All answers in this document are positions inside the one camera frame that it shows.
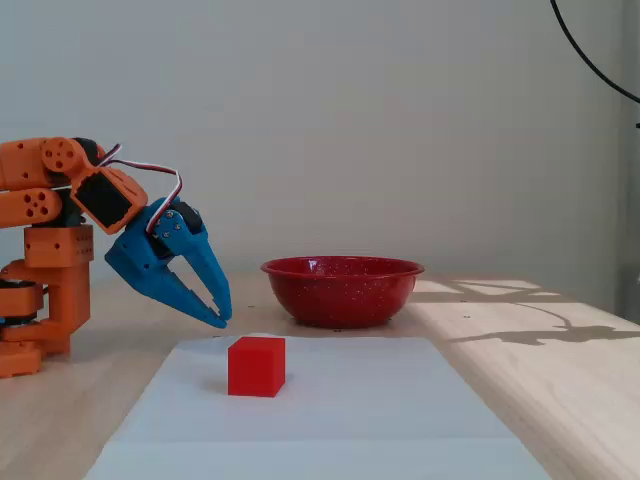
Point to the red cube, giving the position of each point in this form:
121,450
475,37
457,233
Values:
252,370

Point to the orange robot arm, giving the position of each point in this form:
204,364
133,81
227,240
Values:
50,250

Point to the white paper sheet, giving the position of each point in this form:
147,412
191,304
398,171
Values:
350,430

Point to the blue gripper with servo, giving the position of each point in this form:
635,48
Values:
137,255

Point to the red speckled bowl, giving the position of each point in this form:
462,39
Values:
342,295

